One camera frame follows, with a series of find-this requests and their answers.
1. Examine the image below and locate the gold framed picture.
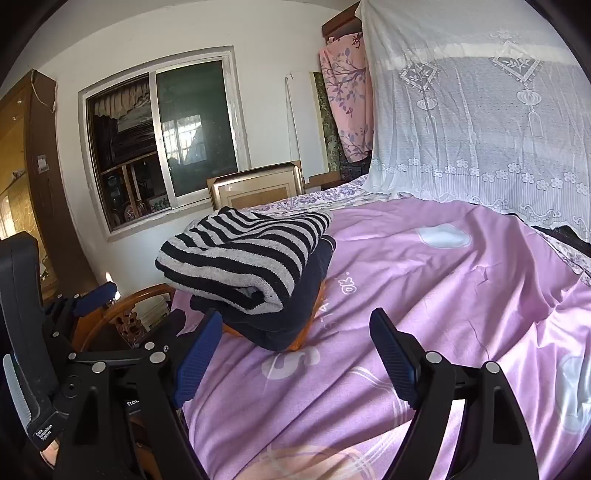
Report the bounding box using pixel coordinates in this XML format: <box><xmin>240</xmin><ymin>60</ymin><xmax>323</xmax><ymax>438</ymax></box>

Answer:
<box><xmin>206</xmin><ymin>161</ymin><xmax>305</xmax><ymax>210</ymax></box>

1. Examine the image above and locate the navy folded garment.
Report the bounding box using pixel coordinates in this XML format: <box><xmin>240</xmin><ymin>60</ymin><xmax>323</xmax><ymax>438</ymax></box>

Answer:
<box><xmin>189</xmin><ymin>235</ymin><xmax>335</xmax><ymax>352</ymax></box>

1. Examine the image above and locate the white framed sliding window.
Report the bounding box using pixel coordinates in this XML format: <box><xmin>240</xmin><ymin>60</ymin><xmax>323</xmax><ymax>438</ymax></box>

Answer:
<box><xmin>78</xmin><ymin>45</ymin><xmax>252</xmax><ymax>243</ymax></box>

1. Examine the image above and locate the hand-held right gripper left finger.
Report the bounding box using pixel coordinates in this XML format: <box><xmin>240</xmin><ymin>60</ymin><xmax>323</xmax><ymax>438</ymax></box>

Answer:
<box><xmin>53</xmin><ymin>308</ymin><xmax>223</xmax><ymax>480</ymax></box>

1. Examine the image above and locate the pink floral cloth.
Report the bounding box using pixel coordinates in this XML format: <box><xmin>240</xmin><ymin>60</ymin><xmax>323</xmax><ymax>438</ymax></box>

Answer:
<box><xmin>318</xmin><ymin>32</ymin><xmax>375</xmax><ymax>162</ymax></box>

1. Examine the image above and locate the orange folded garment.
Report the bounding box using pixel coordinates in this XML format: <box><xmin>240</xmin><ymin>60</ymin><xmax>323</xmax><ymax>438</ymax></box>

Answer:
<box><xmin>222</xmin><ymin>277</ymin><xmax>331</xmax><ymax>354</ymax></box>

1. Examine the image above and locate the white lace curtain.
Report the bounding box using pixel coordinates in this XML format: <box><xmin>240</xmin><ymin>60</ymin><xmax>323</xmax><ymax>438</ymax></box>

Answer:
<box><xmin>358</xmin><ymin>0</ymin><xmax>591</xmax><ymax>243</ymax></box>

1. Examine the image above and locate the wooden glass cabinet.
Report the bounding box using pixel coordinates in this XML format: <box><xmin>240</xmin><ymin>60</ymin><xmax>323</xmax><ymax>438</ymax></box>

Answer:
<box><xmin>0</xmin><ymin>69</ymin><xmax>98</xmax><ymax>296</ymax></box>

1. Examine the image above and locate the person's left hand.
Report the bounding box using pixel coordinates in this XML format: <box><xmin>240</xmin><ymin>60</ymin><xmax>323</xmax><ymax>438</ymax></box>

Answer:
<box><xmin>41</xmin><ymin>438</ymin><xmax>61</xmax><ymax>468</ymax></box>

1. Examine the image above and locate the black grey striped sweater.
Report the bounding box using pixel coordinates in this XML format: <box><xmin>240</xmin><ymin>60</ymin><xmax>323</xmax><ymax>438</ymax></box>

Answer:
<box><xmin>156</xmin><ymin>206</ymin><xmax>334</xmax><ymax>315</ymax></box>

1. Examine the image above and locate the brown wooden wardrobe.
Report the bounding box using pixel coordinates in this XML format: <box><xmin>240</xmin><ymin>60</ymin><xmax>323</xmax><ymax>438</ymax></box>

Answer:
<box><xmin>322</xmin><ymin>2</ymin><xmax>363</xmax><ymax>47</ymax></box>

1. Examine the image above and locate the dark green patterned panel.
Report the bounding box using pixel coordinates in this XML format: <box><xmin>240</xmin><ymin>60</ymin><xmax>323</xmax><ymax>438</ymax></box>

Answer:
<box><xmin>313</xmin><ymin>71</ymin><xmax>345</xmax><ymax>171</ymax></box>

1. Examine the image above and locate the purple floral bedsheet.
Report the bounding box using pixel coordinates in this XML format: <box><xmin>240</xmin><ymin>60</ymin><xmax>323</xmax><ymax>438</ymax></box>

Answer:
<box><xmin>249</xmin><ymin>178</ymin><xmax>591</xmax><ymax>287</ymax></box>

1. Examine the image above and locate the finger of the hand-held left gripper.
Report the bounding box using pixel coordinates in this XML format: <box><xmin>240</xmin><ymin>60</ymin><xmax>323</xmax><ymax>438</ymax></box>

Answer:
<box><xmin>67</xmin><ymin>318</ymin><xmax>204</xmax><ymax>367</ymax></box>
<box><xmin>44</xmin><ymin>281</ymin><xmax>119</xmax><ymax>342</ymax></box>

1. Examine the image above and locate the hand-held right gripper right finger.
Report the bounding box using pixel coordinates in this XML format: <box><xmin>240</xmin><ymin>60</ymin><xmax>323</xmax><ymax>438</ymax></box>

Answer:
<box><xmin>369</xmin><ymin>308</ymin><xmax>539</xmax><ymax>480</ymax></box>

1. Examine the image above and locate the purple bed sheet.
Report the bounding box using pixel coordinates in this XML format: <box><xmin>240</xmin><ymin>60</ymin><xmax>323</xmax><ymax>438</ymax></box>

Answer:
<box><xmin>168</xmin><ymin>198</ymin><xmax>591</xmax><ymax>480</ymax></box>

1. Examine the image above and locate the dark carved cabinet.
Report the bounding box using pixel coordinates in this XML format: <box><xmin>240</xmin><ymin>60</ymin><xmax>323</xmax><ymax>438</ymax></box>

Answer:
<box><xmin>339</xmin><ymin>154</ymin><xmax>372</xmax><ymax>188</ymax></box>

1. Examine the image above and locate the white board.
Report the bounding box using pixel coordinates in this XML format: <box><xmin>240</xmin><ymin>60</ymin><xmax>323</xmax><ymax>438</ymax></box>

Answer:
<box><xmin>285</xmin><ymin>70</ymin><xmax>331</xmax><ymax>185</ymax></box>

